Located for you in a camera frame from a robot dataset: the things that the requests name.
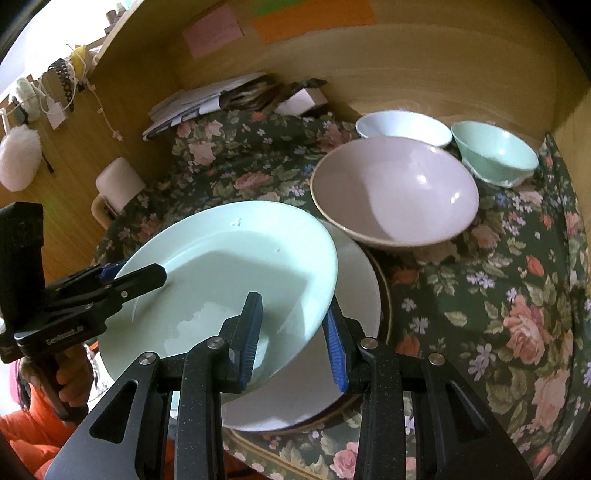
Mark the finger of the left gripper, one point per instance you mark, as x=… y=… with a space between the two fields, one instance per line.
x=105 y=297
x=92 y=274

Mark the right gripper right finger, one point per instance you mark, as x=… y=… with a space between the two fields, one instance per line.
x=457 y=436

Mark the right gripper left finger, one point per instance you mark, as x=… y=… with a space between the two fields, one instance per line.
x=125 y=434

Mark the mint green plate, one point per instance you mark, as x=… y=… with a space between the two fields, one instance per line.
x=213 y=260

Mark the purple-grey plate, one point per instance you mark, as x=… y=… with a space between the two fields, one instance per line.
x=385 y=299

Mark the white plate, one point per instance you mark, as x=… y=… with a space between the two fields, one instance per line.
x=323 y=368

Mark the large pink bowl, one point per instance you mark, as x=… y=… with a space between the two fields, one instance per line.
x=395 y=193

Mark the mint green bowl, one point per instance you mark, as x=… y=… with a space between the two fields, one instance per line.
x=494 y=155

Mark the white-blue bowl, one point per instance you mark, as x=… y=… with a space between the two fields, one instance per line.
x=405 y=124

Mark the orange sleeve forearm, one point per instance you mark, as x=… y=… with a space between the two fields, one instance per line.
x=36 y=434

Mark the person's left hand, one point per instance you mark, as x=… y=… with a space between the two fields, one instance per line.
x=64 y=378

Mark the floral tablecloth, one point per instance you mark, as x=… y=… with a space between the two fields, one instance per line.
x=507 y=302

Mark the white fluffy pompom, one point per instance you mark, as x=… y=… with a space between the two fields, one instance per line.
x=21 y=155

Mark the white charger plug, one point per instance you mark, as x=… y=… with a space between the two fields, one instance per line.
x=55 y=114

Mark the beaded headband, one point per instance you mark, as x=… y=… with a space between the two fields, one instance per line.
x=63 y=72

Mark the stack of papers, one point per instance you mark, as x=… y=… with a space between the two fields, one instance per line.
x=249 y=91

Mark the pink sticky note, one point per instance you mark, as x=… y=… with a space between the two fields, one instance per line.
x=210 y=33

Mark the green sticky note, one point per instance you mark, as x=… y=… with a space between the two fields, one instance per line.
x=266 y=7

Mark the orange sticky note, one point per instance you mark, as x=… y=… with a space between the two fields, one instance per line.
x=311 y=16

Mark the cream mug with handle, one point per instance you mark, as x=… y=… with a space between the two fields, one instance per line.
x=117 y=185

